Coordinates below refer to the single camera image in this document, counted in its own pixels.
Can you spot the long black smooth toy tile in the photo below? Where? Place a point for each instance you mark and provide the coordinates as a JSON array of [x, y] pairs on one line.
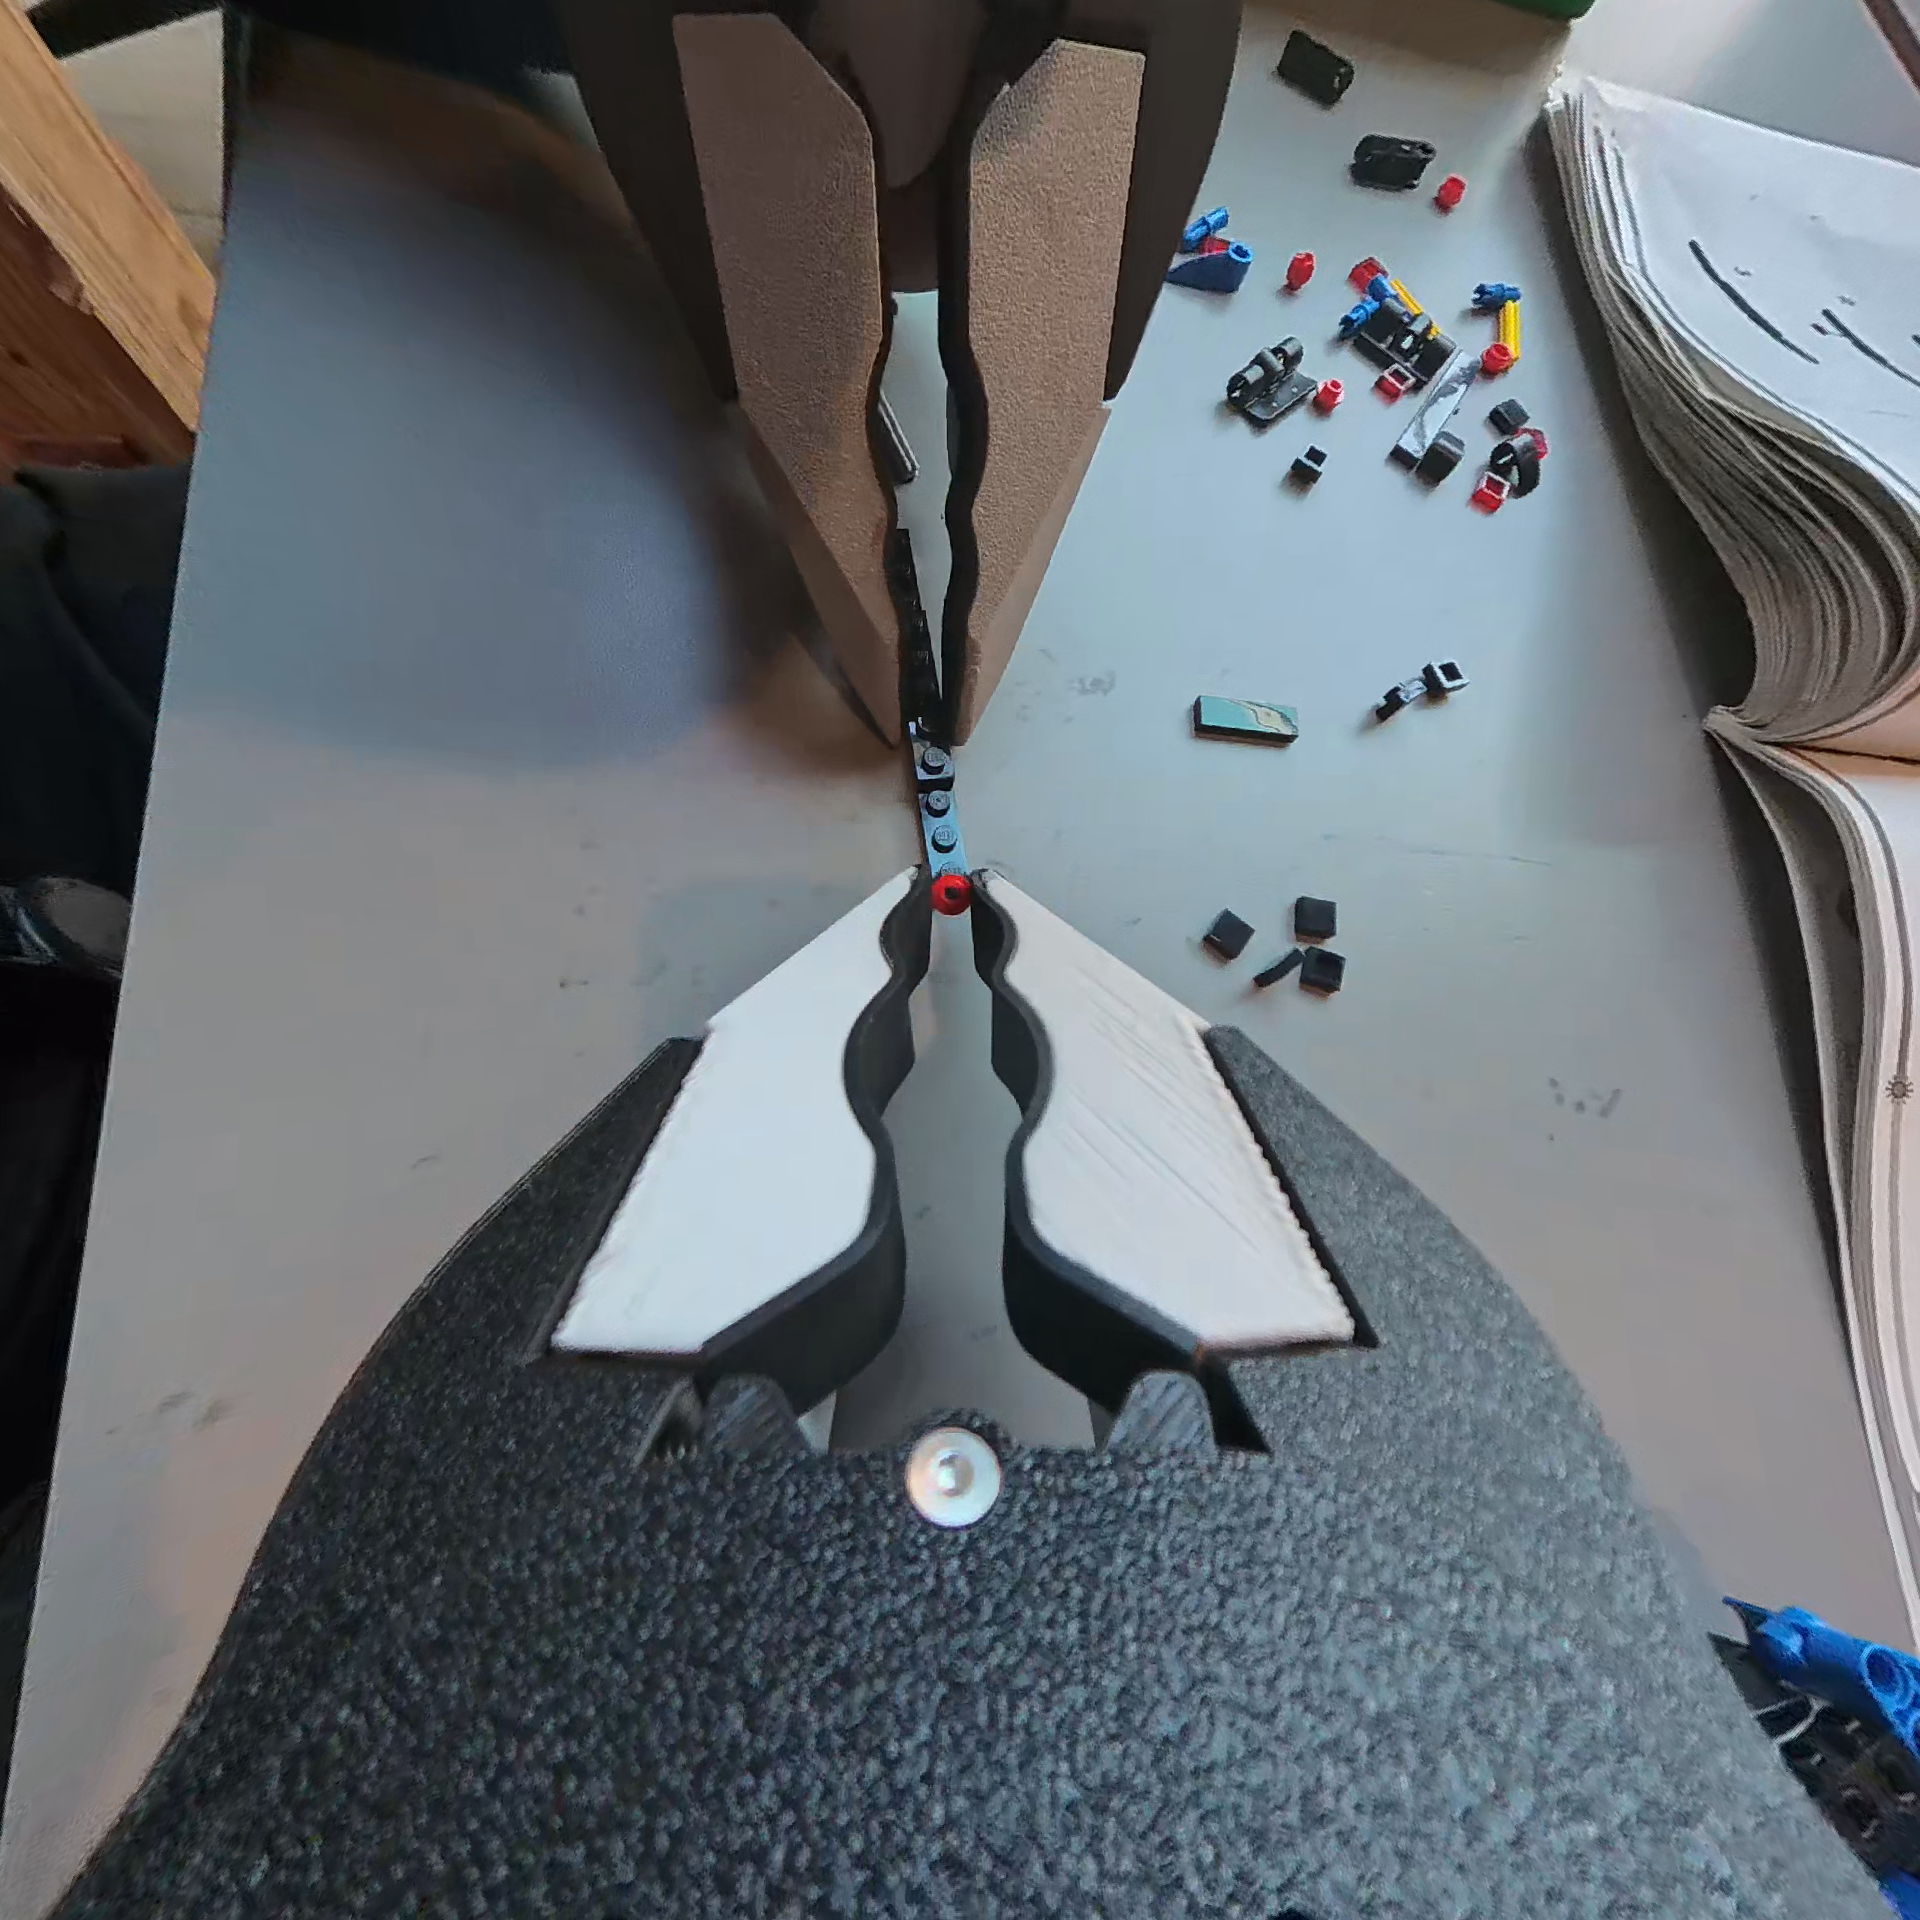
[[1437, 406]]

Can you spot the plywood box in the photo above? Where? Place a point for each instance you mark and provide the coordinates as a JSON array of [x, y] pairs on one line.
[[89, 270]]

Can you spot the small black toy slope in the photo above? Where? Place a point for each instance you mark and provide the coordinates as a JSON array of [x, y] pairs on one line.
[[1315, 918], [1229, 936], [1278, 968], [1321, 969]]

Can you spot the black double-hole toy connector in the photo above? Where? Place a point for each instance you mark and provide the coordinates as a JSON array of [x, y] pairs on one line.
[[1315, 66]]

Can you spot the black rounded toy connector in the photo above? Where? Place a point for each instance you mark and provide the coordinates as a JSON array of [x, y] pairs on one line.
[[1392, 161]]

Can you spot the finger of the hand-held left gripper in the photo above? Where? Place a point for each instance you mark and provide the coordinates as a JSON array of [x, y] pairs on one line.
[[1051, 300], [780, 300]]

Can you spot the cluster of small toy bricks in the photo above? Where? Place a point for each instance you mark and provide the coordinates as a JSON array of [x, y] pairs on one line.
[[1507, 330]]

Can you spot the black toy bracket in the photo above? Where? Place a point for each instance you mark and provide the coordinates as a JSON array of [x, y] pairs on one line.
[[1271, 377]]

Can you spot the blue toy fang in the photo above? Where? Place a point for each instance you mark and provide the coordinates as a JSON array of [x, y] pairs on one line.
[[1212, 270]]

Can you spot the long black studded toy plate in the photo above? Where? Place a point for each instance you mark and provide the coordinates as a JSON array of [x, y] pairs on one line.
[[939, 820]]

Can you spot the blue toy pin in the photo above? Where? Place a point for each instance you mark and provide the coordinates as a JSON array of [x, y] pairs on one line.
[[1205, 229]]

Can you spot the short black smooth toy tile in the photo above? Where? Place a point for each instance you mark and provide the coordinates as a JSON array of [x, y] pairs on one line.
[[1245, 719]]

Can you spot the person's black hoodie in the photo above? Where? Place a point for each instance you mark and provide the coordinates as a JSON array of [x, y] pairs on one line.
[[76, 676]]

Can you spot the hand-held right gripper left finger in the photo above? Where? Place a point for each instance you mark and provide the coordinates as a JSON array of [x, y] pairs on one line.
[[735, 1184]]

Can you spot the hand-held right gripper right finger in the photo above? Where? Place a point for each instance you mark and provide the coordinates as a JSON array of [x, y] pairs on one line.
[[1172, 1184]]

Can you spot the grey desk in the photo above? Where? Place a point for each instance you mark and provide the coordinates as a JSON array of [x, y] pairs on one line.
[[452, 751]]

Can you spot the black toy hinge piece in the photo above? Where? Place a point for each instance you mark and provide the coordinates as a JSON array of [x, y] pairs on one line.
[[1392, 338]]

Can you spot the open instruction booklet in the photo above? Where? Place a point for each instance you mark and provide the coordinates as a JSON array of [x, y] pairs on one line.
[[1769, 375]]

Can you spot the partly built toy car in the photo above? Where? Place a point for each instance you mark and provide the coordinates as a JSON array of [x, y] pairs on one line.
[[1845, 1694]]

